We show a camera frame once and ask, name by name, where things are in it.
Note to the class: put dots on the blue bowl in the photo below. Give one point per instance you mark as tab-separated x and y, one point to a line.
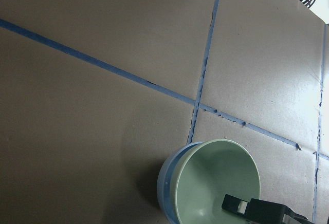
164	179

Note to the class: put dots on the green bowl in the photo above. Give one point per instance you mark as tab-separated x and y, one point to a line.
205	174

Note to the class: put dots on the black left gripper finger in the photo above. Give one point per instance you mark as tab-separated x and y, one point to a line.
261	211

